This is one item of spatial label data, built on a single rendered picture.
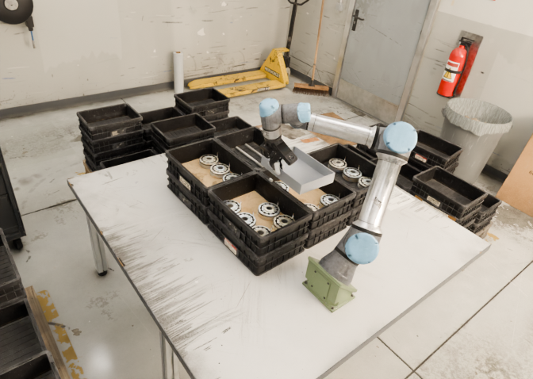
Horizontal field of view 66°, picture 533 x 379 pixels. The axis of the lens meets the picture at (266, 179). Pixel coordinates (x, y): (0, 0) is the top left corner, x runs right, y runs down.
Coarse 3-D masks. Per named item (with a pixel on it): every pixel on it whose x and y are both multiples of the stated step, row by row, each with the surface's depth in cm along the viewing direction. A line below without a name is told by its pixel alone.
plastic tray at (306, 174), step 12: (300, 156) 196; (288, 168) 188; (300, 168) 189; (312, 168) 190; (324, 168) 184; (288, 180) 175; (300, 180) 180; (312, 180) 182; (324, 180) 178; (300, 192) 171
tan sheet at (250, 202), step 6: (252, 192) 206; (234, 198) 201; (240, 198) 201; (246, 198) 202; (252, 198) 202; (258, 198) 203; (246, 204) 198; (252, 204) 198; (258, 204) 199; (246, 210) 194; (252, 210) 194; (258, 216) 191; (258, 222) 188; (264, 222) 188; (270, 222) 189
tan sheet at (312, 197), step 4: (280, 180) 218; (292, 192) 210; (296, 192) 210; (308, 192) 211; (312, 192) 212; (316, 192) 212; (320, 192) 213; (296, 196) 207; (300, 196) 208; (304, 196) 208; (308, 196) 208; (312, 196) 209; (316, 196) 209; (320, 196) 210; (300, 200) 205; (304, 200) 205; (308, 200) 206; (312, 200) 206; (316, 200) 206; (316, 204) 204; (320, 208) 201
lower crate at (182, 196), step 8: (168, 176) 220; (168, 184) 224; (176, 184) 215; (176, 192) 218; (184, 192) 210; (184, 200) 211; (192, 200) 205; (192, 208) 208; (200, 208) 201; (200, 216) 204; (208, 216) 198
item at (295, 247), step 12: (216, 228) 194; (228, 240) 186; (300, 240) 184; (240, 252) 182; (276, 252) 176; (288, 252) 183; (300, 252) 191; (252, 264) 177; (264, 264) 176; (276, 264) 183
